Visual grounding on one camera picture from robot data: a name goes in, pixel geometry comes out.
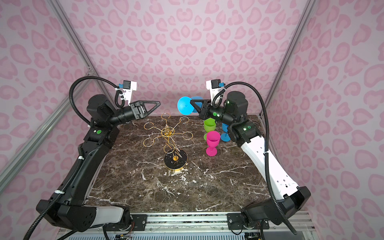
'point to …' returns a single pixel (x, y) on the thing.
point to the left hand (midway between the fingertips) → (158, 102)
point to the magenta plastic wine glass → (213, 139)
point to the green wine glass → (210, 125)
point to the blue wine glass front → (225, 136)
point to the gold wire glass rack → (175, 159)
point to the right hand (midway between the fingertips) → (192, 101)
